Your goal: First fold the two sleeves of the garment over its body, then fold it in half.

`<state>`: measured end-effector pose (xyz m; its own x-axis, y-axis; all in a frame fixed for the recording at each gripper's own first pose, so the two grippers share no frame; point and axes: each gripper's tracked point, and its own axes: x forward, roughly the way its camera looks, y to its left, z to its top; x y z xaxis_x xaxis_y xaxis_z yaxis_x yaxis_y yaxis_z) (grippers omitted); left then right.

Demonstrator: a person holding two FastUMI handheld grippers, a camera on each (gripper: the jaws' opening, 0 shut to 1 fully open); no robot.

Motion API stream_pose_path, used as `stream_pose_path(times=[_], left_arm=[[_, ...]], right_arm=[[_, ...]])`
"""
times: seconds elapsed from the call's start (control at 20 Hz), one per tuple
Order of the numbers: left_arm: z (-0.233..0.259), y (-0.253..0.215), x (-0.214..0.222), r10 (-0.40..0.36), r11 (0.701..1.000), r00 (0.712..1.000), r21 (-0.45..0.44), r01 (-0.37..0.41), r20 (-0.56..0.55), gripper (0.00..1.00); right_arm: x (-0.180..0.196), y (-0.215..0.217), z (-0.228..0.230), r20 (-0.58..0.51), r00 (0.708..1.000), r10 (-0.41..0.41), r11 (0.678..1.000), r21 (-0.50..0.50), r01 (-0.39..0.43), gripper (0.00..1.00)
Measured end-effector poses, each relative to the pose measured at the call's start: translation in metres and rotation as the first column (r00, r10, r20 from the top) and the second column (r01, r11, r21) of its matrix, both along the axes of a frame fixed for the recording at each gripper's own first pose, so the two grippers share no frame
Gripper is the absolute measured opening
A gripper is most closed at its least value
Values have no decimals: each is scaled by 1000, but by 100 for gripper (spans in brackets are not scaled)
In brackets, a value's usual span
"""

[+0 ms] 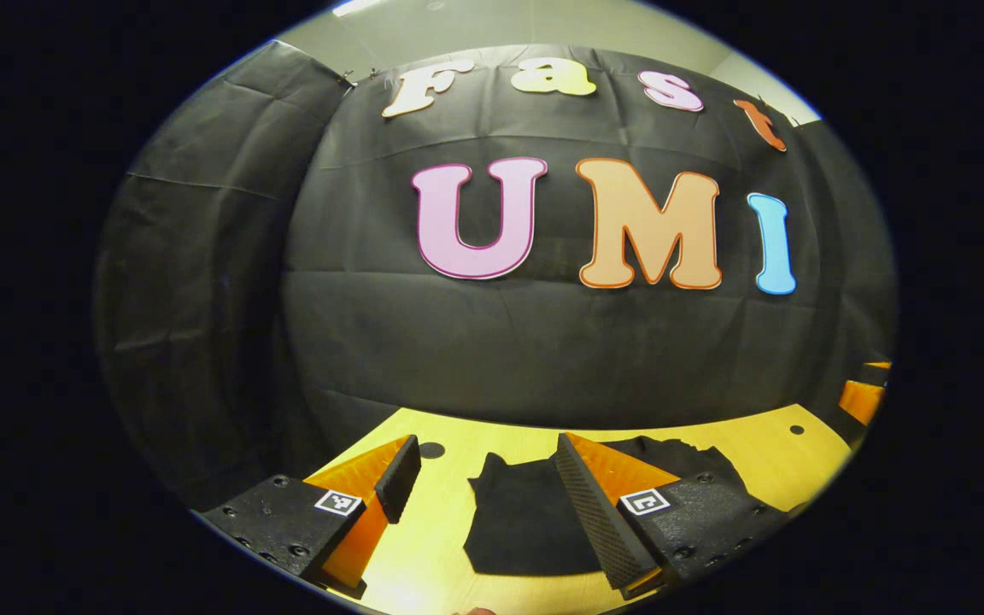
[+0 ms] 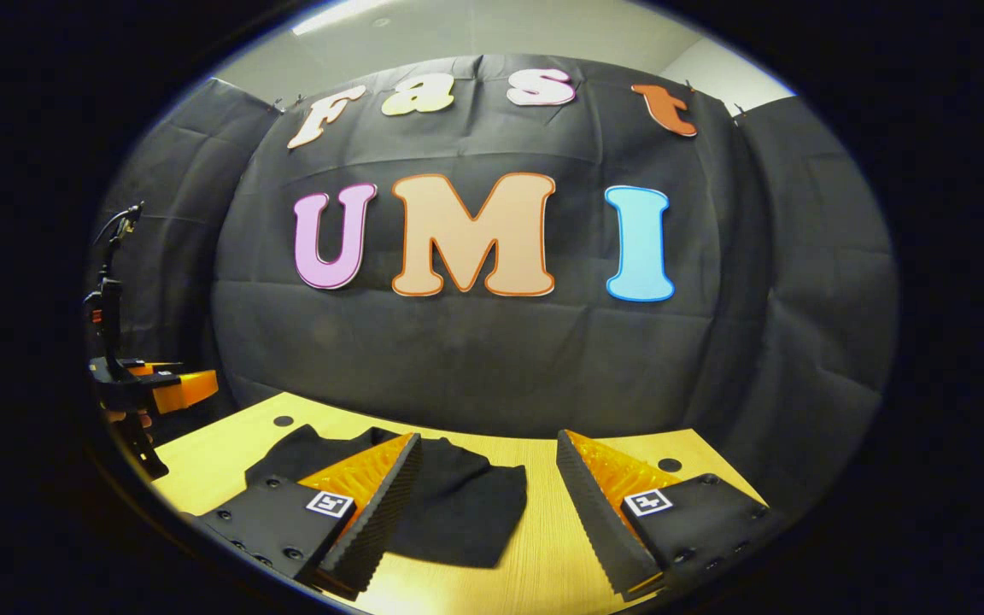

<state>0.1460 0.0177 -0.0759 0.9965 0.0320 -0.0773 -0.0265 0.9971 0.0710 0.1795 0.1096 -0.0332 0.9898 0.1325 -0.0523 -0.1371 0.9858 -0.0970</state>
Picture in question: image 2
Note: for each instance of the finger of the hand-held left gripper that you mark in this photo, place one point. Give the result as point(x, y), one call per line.
point(155, 369)
point(189, 391)

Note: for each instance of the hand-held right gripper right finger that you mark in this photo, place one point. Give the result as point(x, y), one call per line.
point(594, 521)

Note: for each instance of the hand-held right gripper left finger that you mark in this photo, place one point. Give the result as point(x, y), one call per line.
point(385, 517)

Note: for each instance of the black jacket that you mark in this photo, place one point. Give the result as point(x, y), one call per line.
point(458, 504)

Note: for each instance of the black backdrop cloth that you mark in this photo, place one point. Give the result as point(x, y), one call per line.
point(500, 359)

